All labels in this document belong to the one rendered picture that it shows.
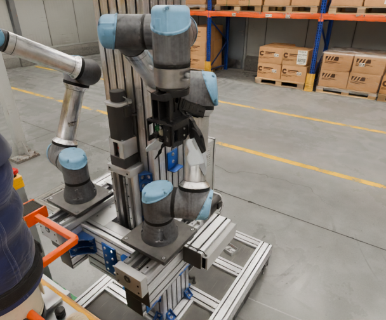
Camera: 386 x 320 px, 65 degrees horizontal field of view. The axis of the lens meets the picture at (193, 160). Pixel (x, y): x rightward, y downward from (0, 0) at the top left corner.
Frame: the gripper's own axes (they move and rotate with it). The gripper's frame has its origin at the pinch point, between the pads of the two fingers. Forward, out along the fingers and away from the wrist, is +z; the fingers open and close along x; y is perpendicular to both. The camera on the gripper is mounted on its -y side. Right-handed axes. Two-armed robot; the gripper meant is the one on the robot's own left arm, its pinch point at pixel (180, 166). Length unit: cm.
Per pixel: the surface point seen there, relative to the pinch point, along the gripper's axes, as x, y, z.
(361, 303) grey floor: 58, -130, 152
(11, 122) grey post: -351, -120, 101
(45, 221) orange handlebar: -51, 11, 33
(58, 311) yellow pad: -24, 27, 42
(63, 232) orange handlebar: -41, 11, 33
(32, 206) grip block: -61, 10, 31
